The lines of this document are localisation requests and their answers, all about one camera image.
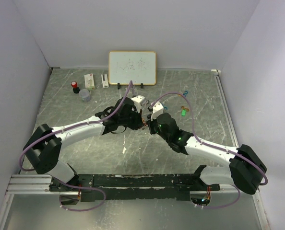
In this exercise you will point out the red S carabiner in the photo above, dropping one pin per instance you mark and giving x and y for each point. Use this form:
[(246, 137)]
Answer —
[(144, 124)]

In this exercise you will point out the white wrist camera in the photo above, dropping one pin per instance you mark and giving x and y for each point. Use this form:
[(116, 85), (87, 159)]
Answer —
[(157, 110), (139, 102)]

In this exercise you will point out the red black stamp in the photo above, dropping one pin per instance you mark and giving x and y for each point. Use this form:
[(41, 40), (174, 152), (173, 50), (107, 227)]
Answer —
[(75, 87)]

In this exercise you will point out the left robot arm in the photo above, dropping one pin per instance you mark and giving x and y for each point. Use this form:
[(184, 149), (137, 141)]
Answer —
[(44, 146)]

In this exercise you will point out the clear plastic cup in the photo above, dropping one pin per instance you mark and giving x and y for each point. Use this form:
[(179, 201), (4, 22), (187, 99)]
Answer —
[(85, 95)]

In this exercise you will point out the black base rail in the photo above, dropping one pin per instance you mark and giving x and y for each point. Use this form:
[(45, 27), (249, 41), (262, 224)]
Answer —
[(131, 187)]

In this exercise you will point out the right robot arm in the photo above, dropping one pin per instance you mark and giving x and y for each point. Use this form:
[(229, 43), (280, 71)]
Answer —
[(242, 166)]

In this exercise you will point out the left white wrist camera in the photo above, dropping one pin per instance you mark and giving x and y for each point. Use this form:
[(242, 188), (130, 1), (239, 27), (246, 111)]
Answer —
[(139, 102)]

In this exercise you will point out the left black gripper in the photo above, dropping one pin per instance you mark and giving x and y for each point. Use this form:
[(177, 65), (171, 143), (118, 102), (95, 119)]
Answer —
[(138, 122)]

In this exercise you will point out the green tag key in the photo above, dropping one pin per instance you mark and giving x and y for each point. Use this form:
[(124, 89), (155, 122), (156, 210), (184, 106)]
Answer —
[(183, 112)]

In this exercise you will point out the small whiteboard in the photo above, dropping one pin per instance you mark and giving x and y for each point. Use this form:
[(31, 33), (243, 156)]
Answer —
[(140, 67)]

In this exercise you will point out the white green box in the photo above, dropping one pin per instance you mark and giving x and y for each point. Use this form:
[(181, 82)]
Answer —
[(89, 81)]

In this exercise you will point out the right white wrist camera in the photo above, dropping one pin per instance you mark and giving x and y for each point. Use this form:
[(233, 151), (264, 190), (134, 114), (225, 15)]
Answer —
[(157, 110)]

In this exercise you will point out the right aluminium side rail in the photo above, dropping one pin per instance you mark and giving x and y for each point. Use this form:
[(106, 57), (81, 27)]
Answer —
[(257, 198)]

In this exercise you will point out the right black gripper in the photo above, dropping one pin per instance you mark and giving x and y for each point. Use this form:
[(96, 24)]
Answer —
[(150, 123)]

